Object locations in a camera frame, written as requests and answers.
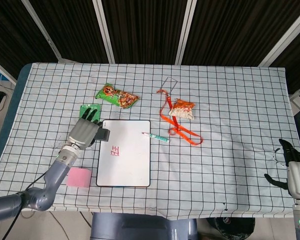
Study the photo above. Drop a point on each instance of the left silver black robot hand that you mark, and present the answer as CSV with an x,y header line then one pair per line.
x,y
83,132

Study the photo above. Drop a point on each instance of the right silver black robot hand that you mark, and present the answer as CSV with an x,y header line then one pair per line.
x,y
298,177

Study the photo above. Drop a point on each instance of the grey whiteboard eraser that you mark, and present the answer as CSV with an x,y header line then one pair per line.
x,y
103,135

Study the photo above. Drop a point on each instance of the white whiteboard with black rim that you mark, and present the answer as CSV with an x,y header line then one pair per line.
x,y
125,162

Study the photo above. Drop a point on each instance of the flat green sachet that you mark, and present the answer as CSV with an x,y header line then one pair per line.
x,y
99,110

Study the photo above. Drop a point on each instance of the pink foam block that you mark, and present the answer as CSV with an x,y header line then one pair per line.
x,y
78,177

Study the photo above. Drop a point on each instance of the green and orange snack bag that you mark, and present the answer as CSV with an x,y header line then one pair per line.
x,y
115,96

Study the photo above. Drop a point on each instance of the blue-grey table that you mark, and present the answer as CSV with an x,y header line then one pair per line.
x,y
17,87

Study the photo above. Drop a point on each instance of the white black-checked tablecloth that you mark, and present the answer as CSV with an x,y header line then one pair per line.
x,y
215,162

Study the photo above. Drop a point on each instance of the black bag with red logo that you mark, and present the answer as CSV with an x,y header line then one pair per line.
x,y
230,228

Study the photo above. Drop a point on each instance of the clear badge holder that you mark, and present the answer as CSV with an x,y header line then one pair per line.
x,y
168,83

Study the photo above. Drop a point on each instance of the white and orange snack bag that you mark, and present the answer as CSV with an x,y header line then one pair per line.
x,y
182,110

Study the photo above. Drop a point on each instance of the grey-blue robot torso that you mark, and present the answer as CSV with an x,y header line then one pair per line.
x,y
140,227

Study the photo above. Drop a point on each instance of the white partition frame post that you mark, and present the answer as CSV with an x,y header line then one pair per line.
x,y
103,30
2,70
186,30
43,35
285,40

